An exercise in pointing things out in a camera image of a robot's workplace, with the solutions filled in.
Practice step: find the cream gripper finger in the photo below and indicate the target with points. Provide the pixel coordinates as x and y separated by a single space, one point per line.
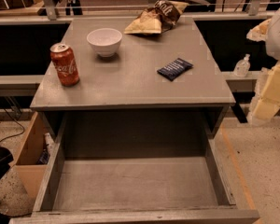
259 32
266 102

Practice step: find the red coke can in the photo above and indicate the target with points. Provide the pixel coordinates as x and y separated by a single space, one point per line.
63 59

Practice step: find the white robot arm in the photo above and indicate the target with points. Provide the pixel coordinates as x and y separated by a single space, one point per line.
272 42

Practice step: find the grey cabinet with top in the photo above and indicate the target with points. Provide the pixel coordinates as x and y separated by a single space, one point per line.
130 78

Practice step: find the open grey top drawer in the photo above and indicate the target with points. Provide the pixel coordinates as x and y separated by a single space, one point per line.
135 167

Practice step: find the clear hand sanitizer bottle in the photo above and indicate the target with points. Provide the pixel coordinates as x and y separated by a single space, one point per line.
242 67

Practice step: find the dark blue snack packet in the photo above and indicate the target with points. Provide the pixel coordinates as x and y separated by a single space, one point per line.
174 69

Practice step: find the brown yellow chip bag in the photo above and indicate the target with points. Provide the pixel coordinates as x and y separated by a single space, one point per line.
163 16

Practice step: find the white ceramic bowl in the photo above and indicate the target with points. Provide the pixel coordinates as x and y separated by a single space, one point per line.
105 41

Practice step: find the cardboard box on floor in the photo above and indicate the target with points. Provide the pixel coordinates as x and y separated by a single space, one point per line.
31 147

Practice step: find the grey bench shelf rail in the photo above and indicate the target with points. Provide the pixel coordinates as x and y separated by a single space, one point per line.
19 85

